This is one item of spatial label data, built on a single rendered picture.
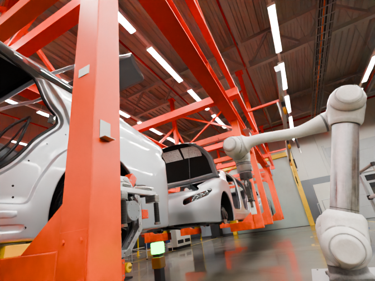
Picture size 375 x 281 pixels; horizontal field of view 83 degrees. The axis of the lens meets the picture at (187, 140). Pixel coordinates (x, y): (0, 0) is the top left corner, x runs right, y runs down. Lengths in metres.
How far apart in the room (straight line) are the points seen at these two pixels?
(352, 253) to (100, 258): 0.88
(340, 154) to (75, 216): 1.09
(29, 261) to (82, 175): 0.39
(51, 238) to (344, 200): 1.17
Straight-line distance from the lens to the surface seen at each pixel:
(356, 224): 1.06
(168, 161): 5.05
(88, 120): 1.02
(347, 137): 1.13
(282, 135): 1.26
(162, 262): 0.93
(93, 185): 0.90
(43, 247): 1.09
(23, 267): 1.16
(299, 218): 14.13
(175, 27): 2.96
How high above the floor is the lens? 0.69
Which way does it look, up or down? 22 degrees up
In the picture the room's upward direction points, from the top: 8 degrees counter-clockwise
